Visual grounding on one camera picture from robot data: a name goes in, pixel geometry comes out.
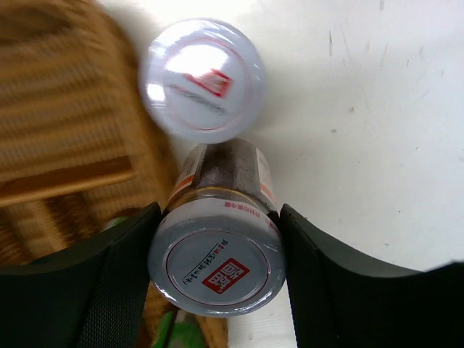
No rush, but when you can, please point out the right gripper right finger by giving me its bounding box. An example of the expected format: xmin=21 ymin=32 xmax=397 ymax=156
xmin=281 ymin=205 xmax=463 ymax=347

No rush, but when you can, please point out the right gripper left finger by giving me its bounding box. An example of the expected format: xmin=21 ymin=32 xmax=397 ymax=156
xmin=1 ymin=203 xmax=161 ymax=347

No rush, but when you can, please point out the white lid jar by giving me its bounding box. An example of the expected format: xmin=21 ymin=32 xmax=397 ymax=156
xmin=147 ymin=138 xmax=286 ymax=317
xmin=138 ymin=18 xmax=267 ymax=144

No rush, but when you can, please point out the brown wicker divided basket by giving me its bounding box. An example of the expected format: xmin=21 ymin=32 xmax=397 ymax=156
xmin=0 ymin=0 xmax=229 ymax=348

